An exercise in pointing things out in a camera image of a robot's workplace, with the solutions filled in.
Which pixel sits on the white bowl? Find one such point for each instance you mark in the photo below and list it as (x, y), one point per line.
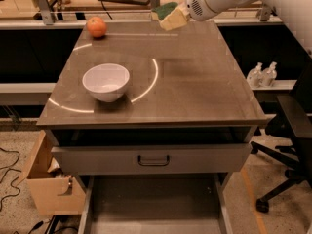
(106, 82)

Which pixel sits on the orange fruit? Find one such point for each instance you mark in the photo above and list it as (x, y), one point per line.
(96, 27)

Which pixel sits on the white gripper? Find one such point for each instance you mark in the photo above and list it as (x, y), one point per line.
(197, 6)

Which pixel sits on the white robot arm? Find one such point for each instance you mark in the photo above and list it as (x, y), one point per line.
(296, 15)

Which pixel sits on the green and yellow sponge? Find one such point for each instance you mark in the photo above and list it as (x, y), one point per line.
(160, 12)

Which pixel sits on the grey middle drawer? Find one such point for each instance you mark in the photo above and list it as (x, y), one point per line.
(152, 160)

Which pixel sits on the open bottom drawer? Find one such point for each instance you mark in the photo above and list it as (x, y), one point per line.
(154, 204)

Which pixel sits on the clear plastic bottle right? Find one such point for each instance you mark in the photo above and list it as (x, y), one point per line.
(269, 74)

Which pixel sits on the cardboard box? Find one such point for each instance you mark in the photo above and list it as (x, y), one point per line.
(52, 194)

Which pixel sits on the grey metal drawer cabinet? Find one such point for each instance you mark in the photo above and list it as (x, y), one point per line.
(185, 89)

